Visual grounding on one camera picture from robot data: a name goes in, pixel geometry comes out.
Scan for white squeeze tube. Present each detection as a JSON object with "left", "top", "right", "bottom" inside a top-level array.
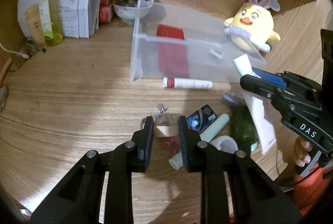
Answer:
[{"left": 233, "top": 54, "right": 276, "bottom": 155}]

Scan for dark green bottle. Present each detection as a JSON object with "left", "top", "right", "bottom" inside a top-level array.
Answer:
[{"left": 230, "top": 106, "right": 260, "bottom": 156}]

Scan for white tape roll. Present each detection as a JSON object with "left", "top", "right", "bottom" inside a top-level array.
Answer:
[{"left": 210, "top": 136, "right": 238, "bottom": 154}]

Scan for blue card pack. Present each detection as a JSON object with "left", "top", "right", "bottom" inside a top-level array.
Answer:
[{"left": 186, "top": 105, "right": 217, "bottom": 133}]

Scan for pale green cylinder tube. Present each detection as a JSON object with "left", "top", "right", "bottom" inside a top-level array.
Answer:
[{"left": 169, "top": 113, "right": 230, "bottom": 170}]

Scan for orange sleeve forearm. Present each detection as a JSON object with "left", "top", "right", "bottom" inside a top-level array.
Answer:
[{"left": 293, "top": 163, "right": 332, "bottom": 215}]

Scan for person's hand on handle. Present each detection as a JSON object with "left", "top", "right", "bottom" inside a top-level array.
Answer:
[{"left": 293, "top": 137, "right": 313, "bottom": 167}]

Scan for yellow chick bunny plush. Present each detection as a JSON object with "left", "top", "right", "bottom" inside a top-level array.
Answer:
[{"left": 224, "top": 0, "right": 281, "bottom": 53}]

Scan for white red lip balm tube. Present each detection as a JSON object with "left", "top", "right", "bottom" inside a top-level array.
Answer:
[{"left": 162, "top": 77, "right": 213, "bottom": 89}]

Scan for red booklet in bin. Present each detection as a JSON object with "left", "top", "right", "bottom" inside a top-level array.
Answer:
[{"left": 156, "top": 24, "right": 189, "bottom": 78}]

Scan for clear plastic storage bin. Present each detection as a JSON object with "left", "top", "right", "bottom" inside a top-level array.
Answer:
[{"left": 130, "top": 1, "right": 266, "bottom": 82}]

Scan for eyeglasses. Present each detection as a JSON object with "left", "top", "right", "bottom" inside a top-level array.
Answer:
[{"left": 0, "top": 85, "right": 9, "bottom": 113}]

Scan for white ceramic bowl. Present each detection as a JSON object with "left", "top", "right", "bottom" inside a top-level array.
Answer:
[{"left": 113, "top": 0, "right": 154, "bottom": 27}]

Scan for red box stack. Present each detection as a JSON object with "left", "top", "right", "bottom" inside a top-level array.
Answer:
[{"left": 99, "top": 0, "right": 113, "bottom": 23}]

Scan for beige cream tube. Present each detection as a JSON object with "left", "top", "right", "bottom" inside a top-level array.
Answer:
[{"left": 25, "top": 5, "right": 46, "bottom": 46}]

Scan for white paper boxes stack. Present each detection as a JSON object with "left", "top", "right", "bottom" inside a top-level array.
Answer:
[{"left": 17, "top": 0, "right": 100, "bottom": 39}]

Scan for yellow green spray bottle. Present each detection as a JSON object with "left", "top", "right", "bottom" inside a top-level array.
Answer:
[{"left": 38, "top": 0, "right": 63, "bottom": 46}]

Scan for white charging cable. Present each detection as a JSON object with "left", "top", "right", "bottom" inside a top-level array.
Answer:
[{"left": 0, "top": 41, "right": 30, "bottom": 60}]

